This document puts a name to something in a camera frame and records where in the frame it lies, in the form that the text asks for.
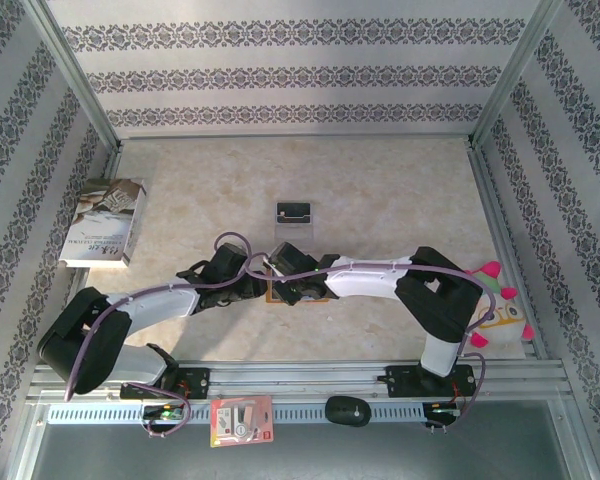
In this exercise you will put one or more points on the orange leather card holder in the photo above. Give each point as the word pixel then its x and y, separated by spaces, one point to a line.
pixel 271 300

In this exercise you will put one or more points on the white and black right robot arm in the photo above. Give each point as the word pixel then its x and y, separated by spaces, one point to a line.
pixel 370 280

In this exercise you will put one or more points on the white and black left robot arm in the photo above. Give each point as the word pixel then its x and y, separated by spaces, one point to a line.
pixel 155 305

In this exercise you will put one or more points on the clear acrylic card stand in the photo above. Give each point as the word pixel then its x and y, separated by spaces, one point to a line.
pixel 294 231

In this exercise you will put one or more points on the packaged usb flash drive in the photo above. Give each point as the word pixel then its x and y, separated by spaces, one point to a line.
pixel 240 420

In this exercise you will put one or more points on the small green circuit board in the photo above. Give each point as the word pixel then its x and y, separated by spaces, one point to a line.
pixel 165 413
pixel 442 411

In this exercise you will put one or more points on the white paperback book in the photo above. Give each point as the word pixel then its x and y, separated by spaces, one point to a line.
pixel 100 225

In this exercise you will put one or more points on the black computer mouse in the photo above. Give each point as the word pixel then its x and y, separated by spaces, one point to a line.
pixel 347 411

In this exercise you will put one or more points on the grey metal shelf panel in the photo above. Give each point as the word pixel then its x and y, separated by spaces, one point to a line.
pixel 330 455

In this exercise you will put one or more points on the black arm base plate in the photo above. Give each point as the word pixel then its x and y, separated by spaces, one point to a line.
pixel 200 382
pixel 400 382

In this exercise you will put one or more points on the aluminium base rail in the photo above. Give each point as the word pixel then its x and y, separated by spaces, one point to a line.
pixel 300 377

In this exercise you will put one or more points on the aluminium rear frame rail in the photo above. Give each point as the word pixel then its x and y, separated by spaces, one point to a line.
pixel 295 136

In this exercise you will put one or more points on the aluminium side frame rail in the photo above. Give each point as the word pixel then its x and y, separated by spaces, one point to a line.
pixel 495 210
pixel 111 165

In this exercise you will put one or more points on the aluminium frame post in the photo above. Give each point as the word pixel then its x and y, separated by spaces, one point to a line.
pixel 75 75
pixel 514 75

